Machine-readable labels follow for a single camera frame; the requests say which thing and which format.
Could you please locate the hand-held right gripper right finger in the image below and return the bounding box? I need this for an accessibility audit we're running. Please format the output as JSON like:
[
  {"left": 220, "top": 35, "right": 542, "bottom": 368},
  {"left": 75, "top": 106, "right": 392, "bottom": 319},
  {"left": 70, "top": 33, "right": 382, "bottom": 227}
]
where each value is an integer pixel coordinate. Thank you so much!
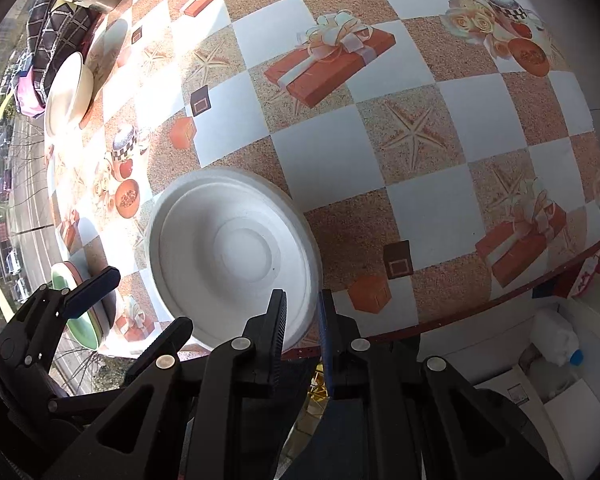
[{"left": 318, "top": 289, "right": 565, "bottom": 480}]

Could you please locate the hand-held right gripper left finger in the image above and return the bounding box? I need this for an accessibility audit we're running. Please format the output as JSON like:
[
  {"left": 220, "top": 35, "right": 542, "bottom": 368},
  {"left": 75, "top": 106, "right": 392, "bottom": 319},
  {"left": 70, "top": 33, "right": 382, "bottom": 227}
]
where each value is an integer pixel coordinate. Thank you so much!
[{"left": 42, "top": 289, "right": 288, "bottom": 480}]

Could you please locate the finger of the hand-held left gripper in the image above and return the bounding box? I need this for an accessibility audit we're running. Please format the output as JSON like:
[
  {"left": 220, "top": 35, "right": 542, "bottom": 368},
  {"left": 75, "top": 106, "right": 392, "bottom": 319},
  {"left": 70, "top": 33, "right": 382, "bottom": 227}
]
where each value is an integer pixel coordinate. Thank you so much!
[{"left": 59, "top": 266, "right": 122, "bottom": 321}]

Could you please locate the green square plate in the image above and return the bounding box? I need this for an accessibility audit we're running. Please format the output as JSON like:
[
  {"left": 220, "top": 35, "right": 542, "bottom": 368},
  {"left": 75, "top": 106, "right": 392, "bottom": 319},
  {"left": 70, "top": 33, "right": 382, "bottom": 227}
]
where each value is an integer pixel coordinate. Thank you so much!
[{"left": 51, "top": 267, "right": 103, "bottom": 353}]

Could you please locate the white round bowl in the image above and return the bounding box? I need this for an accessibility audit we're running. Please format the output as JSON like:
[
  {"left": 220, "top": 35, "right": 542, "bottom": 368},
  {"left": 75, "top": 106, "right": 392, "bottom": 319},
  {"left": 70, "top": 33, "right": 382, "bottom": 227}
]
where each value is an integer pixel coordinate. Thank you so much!
[
  {"left": 44, "top": 51, "right": 88, "bottom": 138},
  {"left": 69, "top": 60, "right": 97, "bottom": 131},
  {"left": 145, "top": 169, "right": 323, "bottom": 352}
]

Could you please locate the printed checkered tablecloth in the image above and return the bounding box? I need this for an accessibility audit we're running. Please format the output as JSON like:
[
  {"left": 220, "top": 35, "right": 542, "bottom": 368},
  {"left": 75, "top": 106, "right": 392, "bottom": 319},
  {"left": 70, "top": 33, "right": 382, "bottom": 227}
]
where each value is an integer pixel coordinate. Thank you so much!
[{"left": 45, "top": 0, "right": 600, "bottom": 361}]

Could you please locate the white bottle with blue cap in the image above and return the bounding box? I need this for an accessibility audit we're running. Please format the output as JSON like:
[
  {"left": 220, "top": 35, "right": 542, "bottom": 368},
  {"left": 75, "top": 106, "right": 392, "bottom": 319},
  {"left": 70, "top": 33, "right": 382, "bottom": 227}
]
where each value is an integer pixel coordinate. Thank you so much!
[{"left": 530, "top": 307, "right": 584, "bottom": 367}]

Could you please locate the checkered dark cloth bag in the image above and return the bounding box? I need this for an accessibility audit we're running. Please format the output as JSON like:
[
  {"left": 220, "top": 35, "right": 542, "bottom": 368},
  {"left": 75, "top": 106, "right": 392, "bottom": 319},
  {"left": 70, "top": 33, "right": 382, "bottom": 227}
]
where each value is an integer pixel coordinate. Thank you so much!
[{"left": 12, "top": 0, "right": 106, "bottom": 118}]

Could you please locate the white storage box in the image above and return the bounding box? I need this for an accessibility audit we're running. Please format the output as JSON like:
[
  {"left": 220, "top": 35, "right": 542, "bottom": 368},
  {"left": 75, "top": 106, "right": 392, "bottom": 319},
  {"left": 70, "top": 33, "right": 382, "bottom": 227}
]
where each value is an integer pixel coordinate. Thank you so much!
[{"left": 472, "top": 295, "right": 600, "bottom": 480}]

